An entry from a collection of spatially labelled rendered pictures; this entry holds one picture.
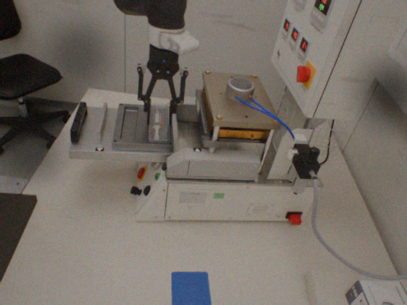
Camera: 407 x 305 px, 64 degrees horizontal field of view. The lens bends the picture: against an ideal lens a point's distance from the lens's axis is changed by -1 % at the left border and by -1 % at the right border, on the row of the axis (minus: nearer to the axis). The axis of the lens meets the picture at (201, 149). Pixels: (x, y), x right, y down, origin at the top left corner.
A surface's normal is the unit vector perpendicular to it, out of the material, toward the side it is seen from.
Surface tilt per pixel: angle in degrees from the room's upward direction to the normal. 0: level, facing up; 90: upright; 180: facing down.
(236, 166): 90
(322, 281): 0
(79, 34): 90
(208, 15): 90
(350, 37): 90
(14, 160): 0
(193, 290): 0
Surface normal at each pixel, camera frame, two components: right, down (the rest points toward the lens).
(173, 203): 0.10, 0.64
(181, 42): 0.32, -0.55
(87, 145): 0.14, -0.77
